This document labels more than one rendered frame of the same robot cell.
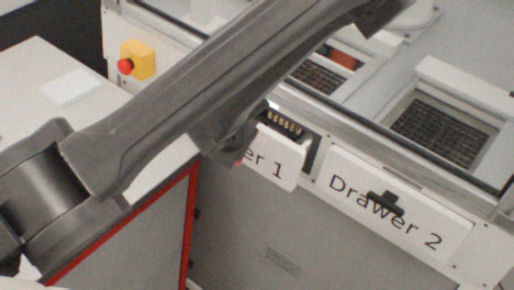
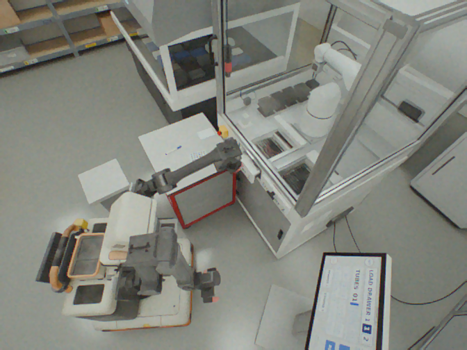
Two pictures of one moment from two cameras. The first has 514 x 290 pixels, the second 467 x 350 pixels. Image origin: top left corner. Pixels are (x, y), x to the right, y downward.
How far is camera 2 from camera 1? 0.80 m
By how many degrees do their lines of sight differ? 18
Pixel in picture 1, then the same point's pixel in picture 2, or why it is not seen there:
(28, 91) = (193, 132)
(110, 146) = (171, 176)
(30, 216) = (158, 185)
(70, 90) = (204, 135)
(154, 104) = (180, 171)
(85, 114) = (207, 144)
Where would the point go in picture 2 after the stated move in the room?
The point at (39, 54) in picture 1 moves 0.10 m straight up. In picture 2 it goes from (201, 119) to (199, 110)
